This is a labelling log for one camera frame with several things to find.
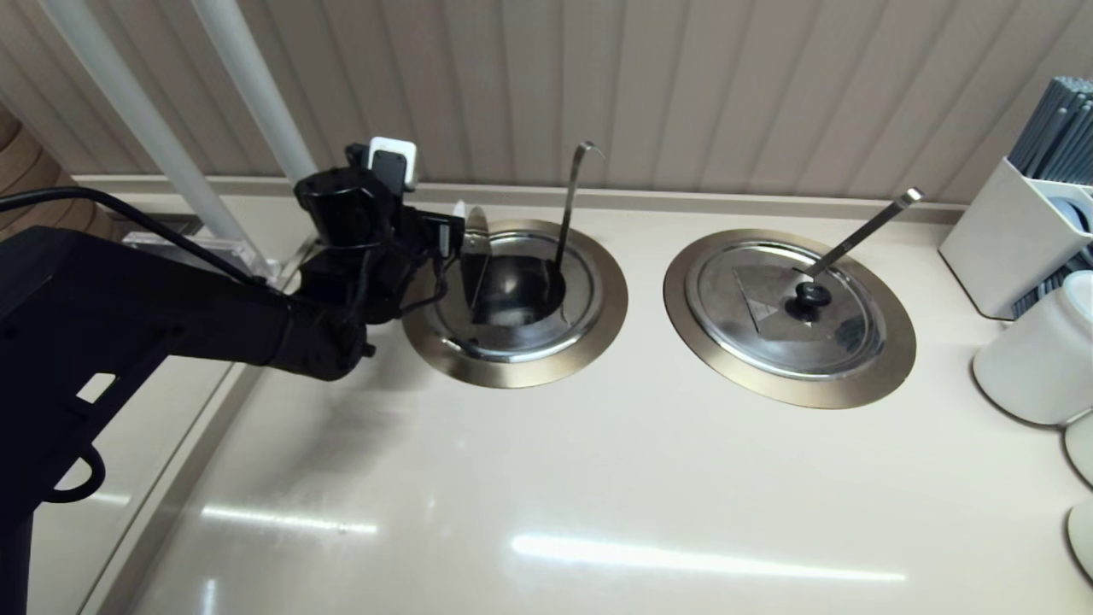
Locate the clear acrylic sign block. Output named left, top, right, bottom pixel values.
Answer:
left=124, top=231, right=276, bottom=283

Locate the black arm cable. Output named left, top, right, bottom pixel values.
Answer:
left=0, top=188, right=266, bottom=287

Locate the white ceramic jar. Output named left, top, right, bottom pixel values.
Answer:
left=973, top=272, right=1093, bottom=428

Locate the white slanted pole with flange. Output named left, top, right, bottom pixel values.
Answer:
left=190, top=0, right=321, bottom=185

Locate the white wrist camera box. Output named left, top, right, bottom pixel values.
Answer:
left=367, top=137, right=419, bottom=193

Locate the white ceramic bowl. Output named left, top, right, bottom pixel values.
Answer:
left=1064, top=413, right=1093, bottom=488
left=1067, top=502, right=1093, bottom=582

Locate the steel hinged lid black knob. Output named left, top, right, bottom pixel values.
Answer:
left=686, top=243, right=891, bottom=381
left=431, top=208, right=605, bottom=364

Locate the dark steel steamer tray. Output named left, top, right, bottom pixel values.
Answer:
left=111, top=214, right=202, bottom=240

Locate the bamboo steamer stack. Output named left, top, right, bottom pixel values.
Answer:
left=0, top=107, right=78, bottom=240

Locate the bronze well rim ring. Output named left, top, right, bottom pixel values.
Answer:
left=400, top=219, right=629, bottom=390
left=663, top=228, right=919, bottom=411

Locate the steel ladle hooked handle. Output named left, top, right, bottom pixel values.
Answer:
left=553, top=141, right=607, bottom=274

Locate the grey chopsticks bundle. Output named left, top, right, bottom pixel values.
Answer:
left=1009, top=76, right=1093, bottom=186

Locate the white blue-rimmed dish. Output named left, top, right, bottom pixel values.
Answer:
left=1049, top=196, right=1093, bottom=236

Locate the white utensil holder box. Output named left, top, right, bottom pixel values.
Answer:
left=939, top=156, right=1093, bottom=322

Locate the steel ladle straight handle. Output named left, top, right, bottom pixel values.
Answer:
left=803, top=187, right=926, bottom=281

